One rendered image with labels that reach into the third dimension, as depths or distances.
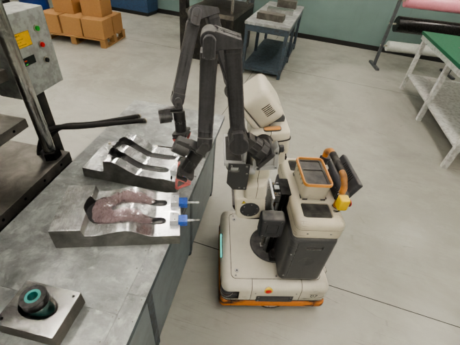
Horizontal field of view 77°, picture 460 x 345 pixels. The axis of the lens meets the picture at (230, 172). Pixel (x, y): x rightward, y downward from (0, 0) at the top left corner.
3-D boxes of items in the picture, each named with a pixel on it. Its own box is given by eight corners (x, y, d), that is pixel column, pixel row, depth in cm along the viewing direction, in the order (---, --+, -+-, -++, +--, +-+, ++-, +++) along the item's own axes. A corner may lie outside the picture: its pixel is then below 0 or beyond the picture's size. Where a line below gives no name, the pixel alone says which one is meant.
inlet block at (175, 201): (198, 202, 142) (198, 194, 138) (199, 209, 138) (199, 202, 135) (171, 202, 140) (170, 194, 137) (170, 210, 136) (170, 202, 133)
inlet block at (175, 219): (199, 219, 134) (199, 211, 130) (200, 228, 130) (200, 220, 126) (170, 220, 132) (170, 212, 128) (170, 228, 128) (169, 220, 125)
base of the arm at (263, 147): (275, 155, 112) (271, 138, 121) (260, 144, 108) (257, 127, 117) (259, 169, 116) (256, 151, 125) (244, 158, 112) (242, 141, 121)
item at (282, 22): (295, 48, 621) (306, -1, 562) (279, 81, 479) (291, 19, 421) (263, 42, 634) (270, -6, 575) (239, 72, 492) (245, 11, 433)
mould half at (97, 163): (191, 163, 168) (191, 144, 159) (176, 194, 148) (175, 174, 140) (109, 148, 173) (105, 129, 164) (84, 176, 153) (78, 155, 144)
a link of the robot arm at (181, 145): (211, 146, 110) (211, 134, 116) (183, 133, 106) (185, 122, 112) (196, 168, 116) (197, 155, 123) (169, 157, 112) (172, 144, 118)
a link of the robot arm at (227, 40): (246, 29, 83) (243, 20, 91) (198, 33, 84) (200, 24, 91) (249, 154, 112) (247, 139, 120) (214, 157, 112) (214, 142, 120)
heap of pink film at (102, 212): (155, 197, 138) (154, 185, 133) (152, 226, 124) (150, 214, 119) (98, 198, 134) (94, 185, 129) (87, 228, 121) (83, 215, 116)
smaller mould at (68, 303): (85, 302, 104) (81, 292, 99) (59, 347, 92) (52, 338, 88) (33, 289, 106) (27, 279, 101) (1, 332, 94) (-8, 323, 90)
